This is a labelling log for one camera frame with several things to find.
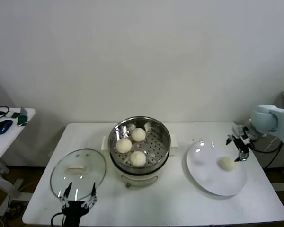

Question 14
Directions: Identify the white electric cooker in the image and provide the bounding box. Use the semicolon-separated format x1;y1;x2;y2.
101;133;179;189

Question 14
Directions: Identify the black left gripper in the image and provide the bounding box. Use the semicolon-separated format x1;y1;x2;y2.
59;181;98;227

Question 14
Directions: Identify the black power cable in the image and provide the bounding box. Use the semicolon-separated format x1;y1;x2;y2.
265;141;284;169

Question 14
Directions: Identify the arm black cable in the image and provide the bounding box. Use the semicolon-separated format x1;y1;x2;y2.
51;211;67;227
252;139;280;154

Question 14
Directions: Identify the white round plate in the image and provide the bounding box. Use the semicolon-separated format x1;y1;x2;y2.
186;140;248;197

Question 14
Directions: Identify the steel steamer basket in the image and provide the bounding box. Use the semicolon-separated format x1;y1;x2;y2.
108;115;171;169

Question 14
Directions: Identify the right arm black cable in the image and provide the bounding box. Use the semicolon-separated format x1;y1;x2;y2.
252;139;280;154

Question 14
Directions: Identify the green handheld device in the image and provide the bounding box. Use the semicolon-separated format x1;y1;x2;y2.
17;106;29;127

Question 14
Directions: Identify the white side table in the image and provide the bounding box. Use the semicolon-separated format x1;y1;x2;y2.
0;107;36;217

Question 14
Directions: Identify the glass pot lid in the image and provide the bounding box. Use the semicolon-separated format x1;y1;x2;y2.
50;148;107;201

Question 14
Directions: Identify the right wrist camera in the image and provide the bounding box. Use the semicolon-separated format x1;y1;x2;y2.
231;125;245;137

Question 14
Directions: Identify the black looped headset cable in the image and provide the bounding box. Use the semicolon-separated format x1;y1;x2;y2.
0;105;10;120

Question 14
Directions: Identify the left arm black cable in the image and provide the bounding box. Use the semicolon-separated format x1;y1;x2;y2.
51;211;67;227

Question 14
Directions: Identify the blue computer mouse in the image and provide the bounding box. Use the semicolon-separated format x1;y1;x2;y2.
0;119;14;134

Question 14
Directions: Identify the white steamed baozi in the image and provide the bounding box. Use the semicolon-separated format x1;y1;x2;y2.
218;156;239;171
131;127;147;142
129;151;147;167
115;138;133;154

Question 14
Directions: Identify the black floor cable bundle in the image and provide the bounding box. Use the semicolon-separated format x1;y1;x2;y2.
8;201;26;216

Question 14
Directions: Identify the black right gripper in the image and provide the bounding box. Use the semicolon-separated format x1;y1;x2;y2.
225;134;251;163

